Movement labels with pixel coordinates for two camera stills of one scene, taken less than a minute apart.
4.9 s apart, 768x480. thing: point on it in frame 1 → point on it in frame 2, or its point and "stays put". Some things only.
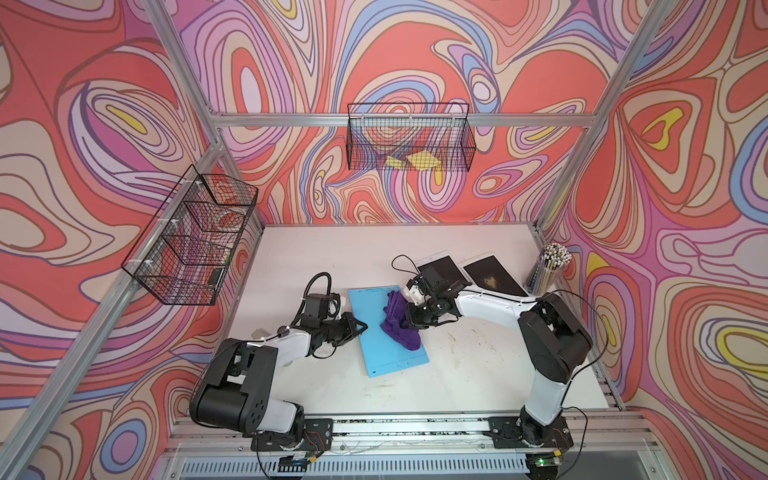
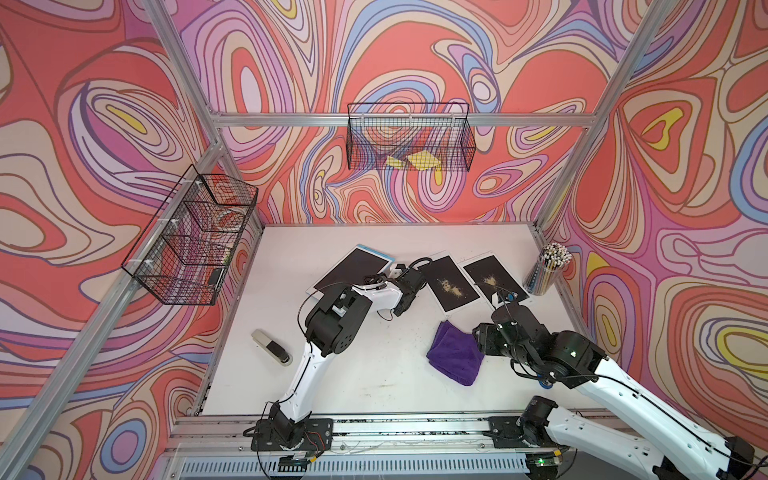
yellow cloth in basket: (422, 159) stays put
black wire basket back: (414, 137) stays put
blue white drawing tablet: (382, 352) → (360, 261)
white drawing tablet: (485, 272) stays put
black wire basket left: (186, 252) stays put
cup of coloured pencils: (543, 276) stays put
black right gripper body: (423, 315) → (494, 344)
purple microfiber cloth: (392, 323) → (455, 353)
